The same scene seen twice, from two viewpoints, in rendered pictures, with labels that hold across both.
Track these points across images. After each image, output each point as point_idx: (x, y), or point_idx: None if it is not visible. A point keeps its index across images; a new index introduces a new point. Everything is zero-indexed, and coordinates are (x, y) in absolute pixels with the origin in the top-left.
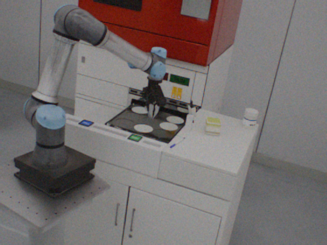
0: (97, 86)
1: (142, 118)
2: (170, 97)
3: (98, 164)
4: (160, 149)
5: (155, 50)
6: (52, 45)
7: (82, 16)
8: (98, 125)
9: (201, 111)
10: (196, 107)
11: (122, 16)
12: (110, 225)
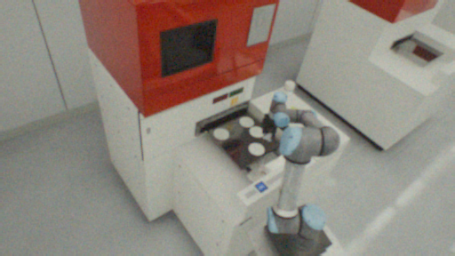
0: (166, 140)
1: (237, 140)
2: (229, 108)
3: (274, 200)
4: (312, 159)
5: (283, 100)
6: (297, 173)
7: (336, 138)
8: (267, 180)
9: (255, 102)
10: (247, 101)
11: (194, 75)
12: None
